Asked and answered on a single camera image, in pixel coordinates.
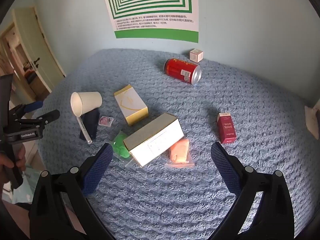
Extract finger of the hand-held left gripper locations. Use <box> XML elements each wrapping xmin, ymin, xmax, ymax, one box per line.
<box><xmin>10</xmin><ymin>101</ymin><xmax>43</xmax><ymax>117</ymax></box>
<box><xmin>15</xmin><ymin>109</ymin><xmax>60</xmax><ymax>130</ymax></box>

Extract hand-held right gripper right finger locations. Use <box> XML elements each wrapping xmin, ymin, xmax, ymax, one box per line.
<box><xmin>210</xmin><ymin>142</ymin><xmax>295</xmax><ymax>240</ymax></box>

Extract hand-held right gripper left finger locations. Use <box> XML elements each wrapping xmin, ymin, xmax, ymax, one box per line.
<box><xmin>29</xmin><ymin>142</ymin><xmax>114</xmax><ymax>240</ymax></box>

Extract white paper cup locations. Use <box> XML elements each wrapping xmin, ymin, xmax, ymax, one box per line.
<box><xmin>70</xmin><ymin>91</ymin><xmax>103</xmax><ymax>117</ymax></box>

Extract dark blue packet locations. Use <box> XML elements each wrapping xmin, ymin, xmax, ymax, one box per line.
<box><xmin>79</xmin><ymin>109</ymin><xmax>100</xmax><ymax>141</ymax></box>

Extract red drink can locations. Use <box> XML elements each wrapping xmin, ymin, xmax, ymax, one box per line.
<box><xmin>164</xmin><ymin>58</ymin><xmax>202</xmax><ymax>84</ymax></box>

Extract small white cardboard box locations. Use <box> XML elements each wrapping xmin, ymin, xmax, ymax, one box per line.
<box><xmin>189</xmin><ymin>49</ymin><xmax>203</xmax><ymax>63</ymax></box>

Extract person's left hand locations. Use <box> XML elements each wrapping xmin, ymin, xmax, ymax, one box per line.
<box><xmin>0</xmin><ymin>144</ymin><xmax>26</xmax><ymax>172</ymax></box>

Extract wooden cabinet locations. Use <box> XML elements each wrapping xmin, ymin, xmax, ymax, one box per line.
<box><xmin>24</xmin><ymin>62</ymin><xmax>49</xmax><ymax>94</ymax></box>

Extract green plastic bag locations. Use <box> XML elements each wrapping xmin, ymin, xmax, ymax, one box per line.
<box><xmin>111</xmin><ymin>131</ymin><xmax>133</xmax><ymax>167</ymax></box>

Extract white tube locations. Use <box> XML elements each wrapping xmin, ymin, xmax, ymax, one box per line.
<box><xmin>76</xmin><ymin>116</ymin><xmax>93</xmax><ymax>145</ymax></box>

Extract small dark red box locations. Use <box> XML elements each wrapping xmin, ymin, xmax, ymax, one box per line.
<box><xmin>216</xmin><ymin>112</ymin><xmax>237</xmax><ymax>144</ymax></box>

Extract orange plastic bag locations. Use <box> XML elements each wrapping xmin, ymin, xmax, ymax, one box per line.
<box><xmin>164</xmin><ymin>139</ymin><xmax>195</xmax><ymax>167</ymax></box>

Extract small pink packet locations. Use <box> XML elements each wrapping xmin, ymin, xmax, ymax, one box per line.
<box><xmin>98</xmin><ymin>116</ymin><xmax>114</xmax><ymax>127</ymax></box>

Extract long white gold box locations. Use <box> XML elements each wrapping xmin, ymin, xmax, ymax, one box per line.
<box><xmin>123</xmin><ymin>113</ymin><xmax>184</xmax><ymax>167</ymax></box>

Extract cream door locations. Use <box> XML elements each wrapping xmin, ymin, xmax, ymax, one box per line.
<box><xmin>12</xmin><ymin>7</ymin><xmax>66</xmax><ymax>98</ymax></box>

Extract blue fleece blanket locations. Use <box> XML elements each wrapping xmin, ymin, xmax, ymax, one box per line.
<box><xmin>37</xmin><ymin>49</ymin><xmax>320</xmax><ymax>240</ymax></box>

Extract yellow and white box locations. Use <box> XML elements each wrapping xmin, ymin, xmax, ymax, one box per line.
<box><xmin>114</xmin><ymin>85</ymin><xmax>149</xmax><ymax>126</ymax></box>

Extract green striped wall poster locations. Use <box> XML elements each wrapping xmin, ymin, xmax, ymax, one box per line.
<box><xmin>100</xmin><ymin>0</ymin><xmax>199</xmax><ymax>43</ymax></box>

